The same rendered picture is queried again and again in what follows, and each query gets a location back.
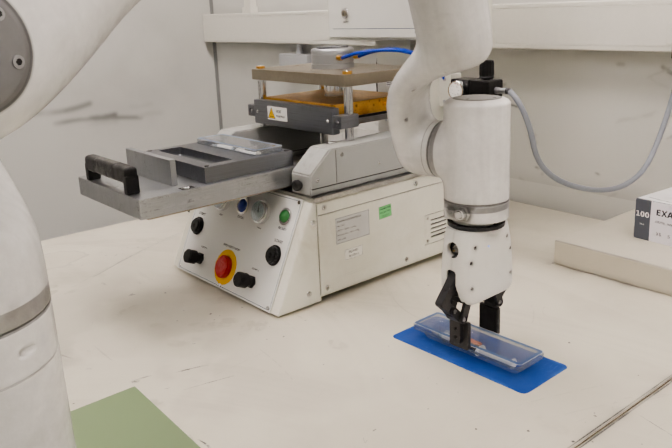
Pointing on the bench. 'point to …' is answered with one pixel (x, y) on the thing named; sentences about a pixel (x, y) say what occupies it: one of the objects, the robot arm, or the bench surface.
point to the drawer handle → (94, 165)
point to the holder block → (220, 162)
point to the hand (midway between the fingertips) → (475, 327)
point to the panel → (244, 246)
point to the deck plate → (345, 188)
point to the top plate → (333, 68)
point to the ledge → (618, 254)
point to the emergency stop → (223, 266)
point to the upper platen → (331, 96)
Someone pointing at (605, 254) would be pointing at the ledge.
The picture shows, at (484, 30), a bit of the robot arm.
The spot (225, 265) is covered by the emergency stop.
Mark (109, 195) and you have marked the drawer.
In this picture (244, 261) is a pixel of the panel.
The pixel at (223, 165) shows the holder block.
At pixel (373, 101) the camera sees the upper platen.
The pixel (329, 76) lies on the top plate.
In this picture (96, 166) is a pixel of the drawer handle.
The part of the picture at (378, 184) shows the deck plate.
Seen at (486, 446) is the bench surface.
